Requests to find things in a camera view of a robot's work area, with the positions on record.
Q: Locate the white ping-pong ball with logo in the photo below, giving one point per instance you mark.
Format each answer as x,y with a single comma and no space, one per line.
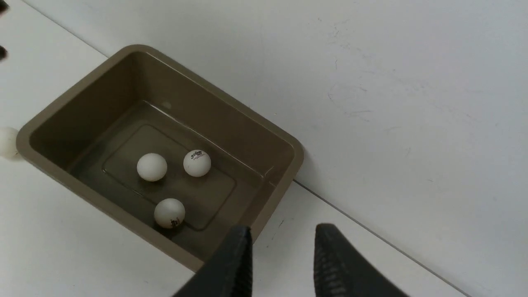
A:
8,147

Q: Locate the tan plastic bin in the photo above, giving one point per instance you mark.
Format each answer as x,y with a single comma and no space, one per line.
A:
163,152

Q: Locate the plain white ping-pong ball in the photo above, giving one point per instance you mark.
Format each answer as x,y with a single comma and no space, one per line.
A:
152,167

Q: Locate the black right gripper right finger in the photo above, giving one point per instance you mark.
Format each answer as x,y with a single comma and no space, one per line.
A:
340,270

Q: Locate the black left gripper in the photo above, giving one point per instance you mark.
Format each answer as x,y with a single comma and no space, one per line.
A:
4,7

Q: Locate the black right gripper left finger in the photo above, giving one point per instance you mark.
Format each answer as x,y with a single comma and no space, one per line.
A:
228,272

